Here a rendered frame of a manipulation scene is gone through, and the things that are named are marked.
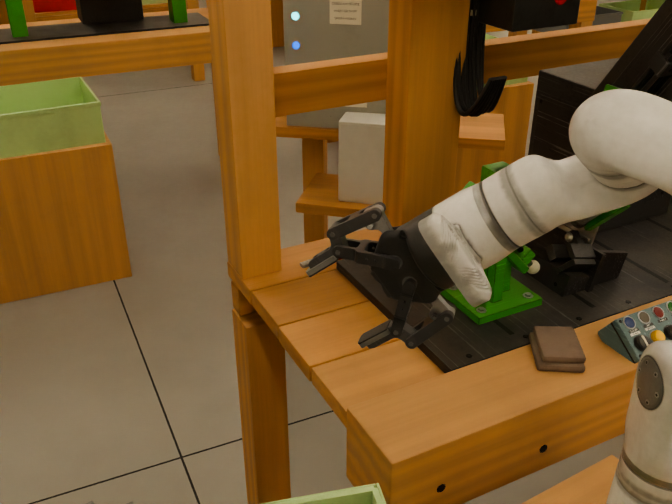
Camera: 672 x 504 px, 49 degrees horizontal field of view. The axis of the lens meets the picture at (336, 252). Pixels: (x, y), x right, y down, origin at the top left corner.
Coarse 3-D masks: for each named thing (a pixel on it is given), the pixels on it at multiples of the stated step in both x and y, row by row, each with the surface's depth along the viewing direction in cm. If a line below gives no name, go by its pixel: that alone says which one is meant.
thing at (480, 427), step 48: (432, 384) 120; (480, 384) 120; (528, 384) 120; (576, 384) 120; (624, 384) 124; (384, 432) 110; (432, 432) 110; (480, 432) 111; (528, 432) 117; (576, 432) 124; (624, 432) 131; (384, 480) 108; (432, 480) 111; (480, 480) 117
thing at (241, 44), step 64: (256, 0) 129; (448, 0) 147; (256, 64) 134; (448, 64) 154; (256, 128) 140; (448, 128) 161; (256, 192) 146; (384, 192) 171; (448, 192) 169; (256, 256) 152
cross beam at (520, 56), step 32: (544, 32) 179; (576, 32) 179; (608, 32) 183; (320, 64) 152; (352, 64) 153; (384, 64) 157; (512, 64) 173; (544, 64) 177; (288, 96) 150; (320, 96) 153; (352, 96) 157; (384, 96) 160
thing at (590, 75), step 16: (576, 64) 166; (592, 64) 166; (608, 64) 166; (544, 80) 161; (560, 80) 157; (576, 80) 155; (592, 80) 155; (544, 96) 162; (560, 96) 158; (576, 96) 154; (544, 112) 163; (560, 112) 159; (544, 128) 164; (560, 128) 160; (544, 144) 165; (560, 144) 161; (656, 192) 171; (640, 208) 171; (656, 208) 174; (608, 224) 168; (624, 224) 171
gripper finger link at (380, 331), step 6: (384, 324) 76; (372, 330) 77; (378, 330) 76; (384, 330) 75; (366, 336) 76; (372, 336) 75; (378, 336) 75; (384, 336) 75; (360, 342) 76; (366, 342) 76; (372, 342) 75
